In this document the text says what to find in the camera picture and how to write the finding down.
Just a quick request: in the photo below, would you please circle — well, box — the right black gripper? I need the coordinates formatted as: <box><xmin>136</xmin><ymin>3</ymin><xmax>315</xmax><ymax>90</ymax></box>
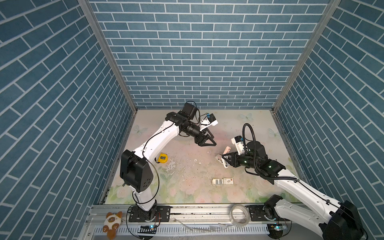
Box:
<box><xmin>221</xmin><ymin>150</ymin><xmax>259</xmax><ymax>170</ymax></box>

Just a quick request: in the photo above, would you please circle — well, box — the pink stapler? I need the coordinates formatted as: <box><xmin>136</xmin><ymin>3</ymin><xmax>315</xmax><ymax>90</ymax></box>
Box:
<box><xmin>215</xmin><ymin>155</ymin><xmax>229</xmax><ymax>169</ymax></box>
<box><xmin>222</xmin><ymin>146</ymin><xmax>231</xmax><ymax>156</ymax></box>

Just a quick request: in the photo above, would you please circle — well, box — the white staple box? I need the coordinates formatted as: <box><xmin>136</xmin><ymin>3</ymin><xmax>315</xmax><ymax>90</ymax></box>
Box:
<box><xmin>212</xmin><ymin>178</ymin><xmax>234</xmax><ymax>185</ymax></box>

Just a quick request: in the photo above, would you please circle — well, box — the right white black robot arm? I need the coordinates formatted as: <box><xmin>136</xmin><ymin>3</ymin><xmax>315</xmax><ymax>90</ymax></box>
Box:
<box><xmin>218</xmin><ymin>139</ymin><xmax>368</xmax><ymax>240</ymax></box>

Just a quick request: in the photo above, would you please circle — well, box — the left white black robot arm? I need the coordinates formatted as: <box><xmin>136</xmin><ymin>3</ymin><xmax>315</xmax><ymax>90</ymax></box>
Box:
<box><xmin>120</xmin><ymin>110</ymin><xmax>218</xmax><ymax>213</ymax></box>

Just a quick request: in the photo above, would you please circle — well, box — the yellow tape measure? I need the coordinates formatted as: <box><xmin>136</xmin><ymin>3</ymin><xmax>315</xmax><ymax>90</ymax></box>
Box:
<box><xmin>158</xmin><ymin>153</ymin><xmax>168</xmax><ymax>164</ymax></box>

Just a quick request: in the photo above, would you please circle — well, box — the clear tape roll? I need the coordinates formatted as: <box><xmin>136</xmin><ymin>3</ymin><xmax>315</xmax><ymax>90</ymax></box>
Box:
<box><xmin>230</xmin><ymin>204</ymin><xmax>251</xmax><ymax>228</ymax></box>

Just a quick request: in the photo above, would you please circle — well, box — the plush panda toy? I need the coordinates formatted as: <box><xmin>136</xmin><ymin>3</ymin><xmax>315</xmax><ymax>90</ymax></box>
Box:
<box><xmin>103</xmin><ymin>212</ymin><xmax>123</xmax><ymax>240</ymax></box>

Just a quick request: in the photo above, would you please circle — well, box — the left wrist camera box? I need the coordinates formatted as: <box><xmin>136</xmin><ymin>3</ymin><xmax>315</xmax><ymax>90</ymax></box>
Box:
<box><xmin>202</xmin><ymin>114</ymin><xmax>218</xmax><ymax>126</ymax></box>

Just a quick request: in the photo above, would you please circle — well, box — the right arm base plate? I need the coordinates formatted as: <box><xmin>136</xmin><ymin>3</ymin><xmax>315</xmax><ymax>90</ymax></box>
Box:
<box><xmin>246</xmin><ymin>205</ymin><xmax>288</xmax><ymax>222</ymax></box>

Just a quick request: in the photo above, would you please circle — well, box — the white slotted cable duct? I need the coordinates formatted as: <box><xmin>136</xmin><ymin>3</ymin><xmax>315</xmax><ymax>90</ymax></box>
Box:
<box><xmin>92</xmin><ymin>224</ymin><xmax>270</xmax><ymax>236</ymax></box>

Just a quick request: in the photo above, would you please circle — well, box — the aluminium front rail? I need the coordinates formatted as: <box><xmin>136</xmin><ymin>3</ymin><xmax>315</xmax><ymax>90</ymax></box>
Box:
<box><xmin>86</xmin><ymin>203</ymin><xmax>332</xmax><ymax>225</ymax></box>

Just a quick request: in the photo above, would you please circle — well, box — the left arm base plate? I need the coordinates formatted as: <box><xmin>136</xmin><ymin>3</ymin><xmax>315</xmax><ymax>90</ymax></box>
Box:
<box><xmin>127</xmin><ymin>205</ymin><xmax>172</xmax><ymax>223</ymax></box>

